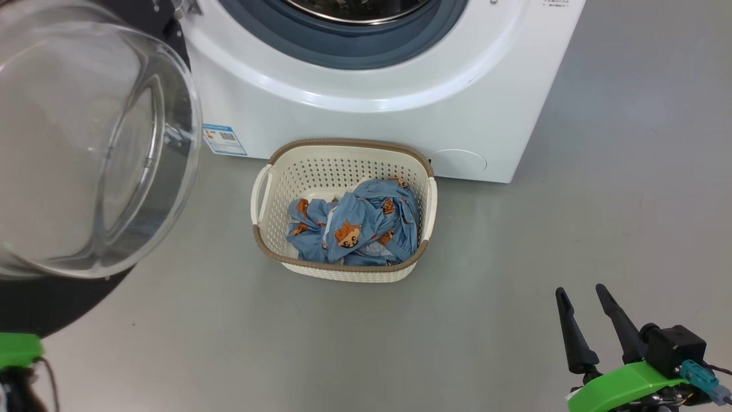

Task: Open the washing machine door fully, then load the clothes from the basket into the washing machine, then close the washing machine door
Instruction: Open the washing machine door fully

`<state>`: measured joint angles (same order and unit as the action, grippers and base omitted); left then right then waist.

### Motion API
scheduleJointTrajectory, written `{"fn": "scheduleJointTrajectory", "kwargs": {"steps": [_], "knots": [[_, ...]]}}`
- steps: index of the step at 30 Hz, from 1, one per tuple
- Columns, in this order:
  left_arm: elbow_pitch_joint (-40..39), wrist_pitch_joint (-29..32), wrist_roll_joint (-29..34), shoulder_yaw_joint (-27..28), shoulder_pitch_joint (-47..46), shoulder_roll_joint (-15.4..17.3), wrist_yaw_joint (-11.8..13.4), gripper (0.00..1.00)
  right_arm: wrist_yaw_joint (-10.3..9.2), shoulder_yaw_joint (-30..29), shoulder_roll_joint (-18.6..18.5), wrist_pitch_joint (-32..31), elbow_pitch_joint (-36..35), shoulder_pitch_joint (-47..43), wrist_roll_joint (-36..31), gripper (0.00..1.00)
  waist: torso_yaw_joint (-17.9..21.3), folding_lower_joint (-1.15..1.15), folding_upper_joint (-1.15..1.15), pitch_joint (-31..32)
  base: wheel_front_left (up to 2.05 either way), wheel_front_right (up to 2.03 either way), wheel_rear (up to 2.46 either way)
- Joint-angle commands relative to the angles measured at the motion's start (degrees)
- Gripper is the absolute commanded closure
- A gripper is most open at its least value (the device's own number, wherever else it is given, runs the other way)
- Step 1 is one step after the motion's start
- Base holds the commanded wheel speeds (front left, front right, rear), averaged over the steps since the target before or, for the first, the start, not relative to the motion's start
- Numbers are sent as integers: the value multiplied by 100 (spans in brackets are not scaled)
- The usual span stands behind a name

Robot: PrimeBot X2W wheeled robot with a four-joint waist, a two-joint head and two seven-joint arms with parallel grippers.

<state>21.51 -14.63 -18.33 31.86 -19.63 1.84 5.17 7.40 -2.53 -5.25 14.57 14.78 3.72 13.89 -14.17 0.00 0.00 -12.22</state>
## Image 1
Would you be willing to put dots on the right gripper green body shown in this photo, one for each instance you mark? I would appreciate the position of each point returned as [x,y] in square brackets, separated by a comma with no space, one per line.
[623,389]

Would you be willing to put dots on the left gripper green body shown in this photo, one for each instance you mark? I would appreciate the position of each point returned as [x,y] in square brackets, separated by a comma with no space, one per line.
[20,350]

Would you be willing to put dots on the small printed text sticker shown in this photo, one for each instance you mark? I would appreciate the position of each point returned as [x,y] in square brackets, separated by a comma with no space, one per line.
[555,3]

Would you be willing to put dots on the cream perforated laundry basket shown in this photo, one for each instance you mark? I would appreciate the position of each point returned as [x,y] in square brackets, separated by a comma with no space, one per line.
[326,166]

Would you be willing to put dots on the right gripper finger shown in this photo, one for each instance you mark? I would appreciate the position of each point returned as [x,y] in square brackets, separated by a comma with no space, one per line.
[626,337]
[577,343]

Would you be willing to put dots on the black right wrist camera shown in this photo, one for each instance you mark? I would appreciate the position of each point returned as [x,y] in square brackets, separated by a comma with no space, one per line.
[677,349]

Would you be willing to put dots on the washing machine steel drum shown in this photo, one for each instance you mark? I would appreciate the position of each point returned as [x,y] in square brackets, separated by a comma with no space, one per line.
[354,8]

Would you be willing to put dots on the white front-load washing machine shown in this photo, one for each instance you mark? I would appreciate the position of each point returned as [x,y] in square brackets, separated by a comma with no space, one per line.
[343,126]

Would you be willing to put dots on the blue energy label sticker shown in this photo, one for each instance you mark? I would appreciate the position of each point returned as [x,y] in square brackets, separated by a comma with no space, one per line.
[225,140]

